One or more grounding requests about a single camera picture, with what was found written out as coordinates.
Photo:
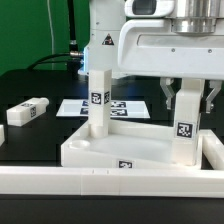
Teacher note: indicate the white block left edge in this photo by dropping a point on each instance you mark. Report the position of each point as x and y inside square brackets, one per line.
[2, 135]

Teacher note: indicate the white desk top tray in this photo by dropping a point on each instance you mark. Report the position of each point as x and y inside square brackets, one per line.
[128, 145]

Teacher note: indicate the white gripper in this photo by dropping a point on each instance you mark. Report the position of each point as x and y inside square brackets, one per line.
[148, 47]

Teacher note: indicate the white front fence bar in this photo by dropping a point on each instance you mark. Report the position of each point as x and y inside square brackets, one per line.
[112, 182]

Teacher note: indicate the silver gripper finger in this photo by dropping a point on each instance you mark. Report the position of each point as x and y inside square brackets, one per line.
[215, 86]

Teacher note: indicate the white fiducial marker sheet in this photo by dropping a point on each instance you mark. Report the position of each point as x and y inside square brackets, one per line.
[119, 109]

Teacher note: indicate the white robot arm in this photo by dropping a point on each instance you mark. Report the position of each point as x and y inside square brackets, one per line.
[107, 17]

